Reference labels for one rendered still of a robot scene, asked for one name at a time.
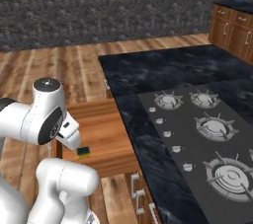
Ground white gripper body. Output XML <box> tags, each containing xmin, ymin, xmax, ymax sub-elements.
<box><xmin>55</xmin><ymin>127</ymin><xmax>83</xmax><ymax>152</ymax></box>

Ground yellow green sponge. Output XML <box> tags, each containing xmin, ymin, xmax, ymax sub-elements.
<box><xmin>76</xmin><ymin>146</ymin><xmax>92</xmax><ymax>160</ymax></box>

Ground wooden cabinet front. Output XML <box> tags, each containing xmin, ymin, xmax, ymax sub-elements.
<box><xmin>124</xmin><ymin>170</ymin><xmax>163</xmax><ymax>224</ymax></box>

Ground grey gas hob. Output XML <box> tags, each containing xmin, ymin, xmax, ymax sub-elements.
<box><xmin>135</xmin><ymin>84</ymin><xmax>253</xmax><ymax>224</ymax></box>

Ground wooden cupboard run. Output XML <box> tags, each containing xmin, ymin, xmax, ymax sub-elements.
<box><xmin>208</xmin><ymin>0</ymin><xmax>253</xmax><ymax>66</ymax></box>

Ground white drawer handle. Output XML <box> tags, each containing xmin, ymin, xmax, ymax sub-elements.
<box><xmin>103</xmin><ymin>79</ymin><xmax>112</xmax><ymax>92</ymax></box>
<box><xmin>129</xmin><ymin>172</ymin><xmax>141</xmax><ymax>199</ymax></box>
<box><xmin>134</xmin><ymin>189</ymin><xmax>146</xmax><ymax>216</ymax></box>
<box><xmin>147</xmin><ymin>202</ymin><xmax>160</xmax><ymax>224</ymax></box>

